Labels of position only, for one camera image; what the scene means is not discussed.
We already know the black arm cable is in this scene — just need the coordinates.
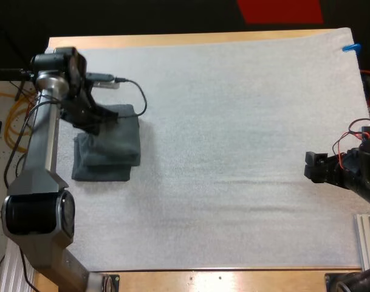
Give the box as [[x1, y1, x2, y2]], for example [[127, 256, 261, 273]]
[[3, 102, 64, 190]]

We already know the ribbed aluminium rail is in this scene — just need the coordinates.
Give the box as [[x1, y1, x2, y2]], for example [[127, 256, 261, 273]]
[[354, 212, 370, 271], [0, 240, 36, 292]]

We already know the grey-green towel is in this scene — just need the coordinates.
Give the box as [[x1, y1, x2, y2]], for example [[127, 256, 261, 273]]
[[71, 135, 133, 183], [77, 104, 142, 167]]

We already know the black camera cable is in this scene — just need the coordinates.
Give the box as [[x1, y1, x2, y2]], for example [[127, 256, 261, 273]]
[[114, 78, 148, 118]]

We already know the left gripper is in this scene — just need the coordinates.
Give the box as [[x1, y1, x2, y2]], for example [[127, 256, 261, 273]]
[[61, 48, 119, 136]]

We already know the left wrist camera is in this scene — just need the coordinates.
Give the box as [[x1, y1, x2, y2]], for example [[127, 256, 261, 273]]
[[87, 72, 120, 89]]

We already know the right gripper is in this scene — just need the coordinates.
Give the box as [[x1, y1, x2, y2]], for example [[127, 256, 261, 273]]
[[304, 142, 370, 210]]

